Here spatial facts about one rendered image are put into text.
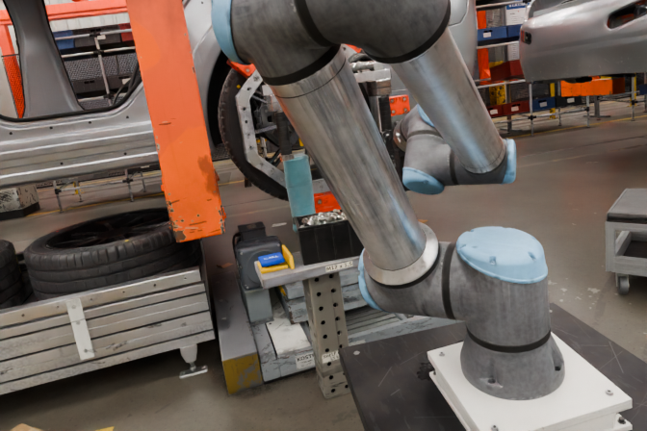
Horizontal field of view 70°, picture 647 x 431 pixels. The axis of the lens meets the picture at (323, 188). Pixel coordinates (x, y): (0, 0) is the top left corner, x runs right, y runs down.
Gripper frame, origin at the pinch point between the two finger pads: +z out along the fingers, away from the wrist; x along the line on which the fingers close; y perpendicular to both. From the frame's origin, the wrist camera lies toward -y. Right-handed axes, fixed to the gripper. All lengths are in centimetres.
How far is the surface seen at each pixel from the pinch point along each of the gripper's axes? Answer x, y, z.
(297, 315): 22, -34, 60
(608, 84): -378, 91, 207
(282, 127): 23.1, 21.2, 7.4
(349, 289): -2, -30, 62
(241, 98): 30, 40, 23
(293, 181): 19.6, 8.6, 24.3
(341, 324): 17.5, -39.4, 22.8
